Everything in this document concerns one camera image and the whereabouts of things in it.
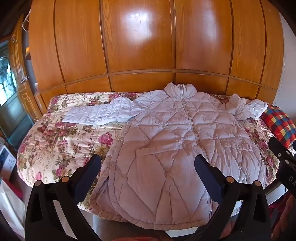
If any wooden wardrobe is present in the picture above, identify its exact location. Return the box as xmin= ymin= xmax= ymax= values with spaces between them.
xmin=27 ymin=0 xmax=285 ymax=116

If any light pink quilted jacket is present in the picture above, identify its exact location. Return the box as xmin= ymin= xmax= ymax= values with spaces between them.
xmin=62 ymin=82 xmax=269 ymax=226

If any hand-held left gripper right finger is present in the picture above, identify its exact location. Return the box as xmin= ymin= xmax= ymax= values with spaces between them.
xmin=194 ymin=154 xmax=271 ymax=241

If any white box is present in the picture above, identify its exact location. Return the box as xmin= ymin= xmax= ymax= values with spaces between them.
xmin=0 ymin=144 xmax=18 ymax=184

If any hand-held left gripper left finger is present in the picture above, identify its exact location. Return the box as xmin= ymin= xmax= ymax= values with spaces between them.
xmin=24 ymin=154 xmax=102 ymax=241

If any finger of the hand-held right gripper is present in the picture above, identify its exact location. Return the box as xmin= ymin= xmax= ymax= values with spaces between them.
xmin=268 ymin=137 xmax=296 ymax=165

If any floral bedspread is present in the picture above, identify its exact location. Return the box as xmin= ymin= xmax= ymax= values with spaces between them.
xmin=16 ymin=91 xmax=282 ymax=210

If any wooden door with glass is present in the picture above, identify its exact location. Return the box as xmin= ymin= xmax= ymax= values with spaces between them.
xmin=0 ymin=14 xmax=38 ymax=150

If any multicoloured plaid pillow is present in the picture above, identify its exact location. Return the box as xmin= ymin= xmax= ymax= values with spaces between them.
xmin=261 ymin=104 xmax=296 ymax=151

